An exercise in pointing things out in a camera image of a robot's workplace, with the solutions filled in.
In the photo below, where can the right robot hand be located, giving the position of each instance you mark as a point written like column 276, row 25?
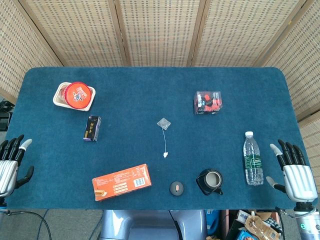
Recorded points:
column 298, row 181

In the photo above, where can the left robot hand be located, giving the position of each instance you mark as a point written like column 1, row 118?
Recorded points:
column 8, row 172

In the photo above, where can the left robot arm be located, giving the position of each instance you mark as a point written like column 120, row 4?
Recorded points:
column 2, row 203

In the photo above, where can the tan snack bag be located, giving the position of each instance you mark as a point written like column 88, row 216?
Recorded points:
column 260, row 227

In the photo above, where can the small black round lid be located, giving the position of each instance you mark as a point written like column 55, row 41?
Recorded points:
column 176, row 188

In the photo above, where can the clear plastic water bottle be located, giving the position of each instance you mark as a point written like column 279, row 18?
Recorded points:
column 253, row 160

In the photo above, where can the black floor equipment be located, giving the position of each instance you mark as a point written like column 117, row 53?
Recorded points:
column 3, row 120

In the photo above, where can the blue snack box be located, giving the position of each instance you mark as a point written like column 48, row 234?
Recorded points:
column 243, row 235

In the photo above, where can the cream plastic tray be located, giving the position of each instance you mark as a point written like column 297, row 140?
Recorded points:
column 57, row 100

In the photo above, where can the small black purple box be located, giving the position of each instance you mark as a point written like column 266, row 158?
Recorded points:
column 92, row 128

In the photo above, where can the blue plastic package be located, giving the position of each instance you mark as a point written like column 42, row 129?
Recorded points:
column 212, row 221

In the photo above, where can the red lidded round tub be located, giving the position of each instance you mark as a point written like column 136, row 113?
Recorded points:
column 78, row 94

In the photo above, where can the orange biscuit box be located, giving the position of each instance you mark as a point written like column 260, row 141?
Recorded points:
column 120, row 182

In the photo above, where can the clear box with red items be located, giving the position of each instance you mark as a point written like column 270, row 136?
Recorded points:
column 207, row 103

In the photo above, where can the blue table cloth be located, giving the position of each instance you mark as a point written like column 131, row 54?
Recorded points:
column 140, row 100

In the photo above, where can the grey-blue robot torso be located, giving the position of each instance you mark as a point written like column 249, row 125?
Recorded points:
column 150, row 223

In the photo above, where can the woven folding screen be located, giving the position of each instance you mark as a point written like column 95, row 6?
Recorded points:
column 160, row 32

